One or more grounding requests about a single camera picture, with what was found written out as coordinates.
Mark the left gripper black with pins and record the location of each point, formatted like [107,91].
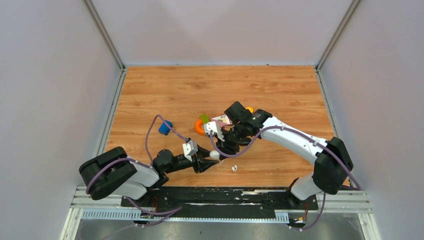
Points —
[199,164]

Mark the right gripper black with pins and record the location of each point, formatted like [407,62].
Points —
[226,147]

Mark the white earbud charging case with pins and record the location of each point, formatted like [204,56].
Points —
[214,154]

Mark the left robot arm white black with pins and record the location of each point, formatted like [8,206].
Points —
[115,173]

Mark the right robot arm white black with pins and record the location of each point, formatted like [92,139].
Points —
[330,159]

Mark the pink patterned card box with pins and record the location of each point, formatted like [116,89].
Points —
[222,120]

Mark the green toy block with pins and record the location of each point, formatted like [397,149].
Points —
[204,118]

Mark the yellow traffic light toy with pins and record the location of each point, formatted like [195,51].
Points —
[249,109]

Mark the blue toy block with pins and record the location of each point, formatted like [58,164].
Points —
[164,128]

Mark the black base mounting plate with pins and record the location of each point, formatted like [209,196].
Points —
[223,202]

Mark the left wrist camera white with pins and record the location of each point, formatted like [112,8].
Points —
[190,148]

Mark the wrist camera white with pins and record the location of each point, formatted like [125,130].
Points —
[190,148]
[213,128]

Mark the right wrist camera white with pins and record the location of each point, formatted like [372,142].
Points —
[213,128]

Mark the orange ring toy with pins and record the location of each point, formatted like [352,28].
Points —
[199,127]

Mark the white slotted cable duct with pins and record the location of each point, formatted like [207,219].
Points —
[136,215]

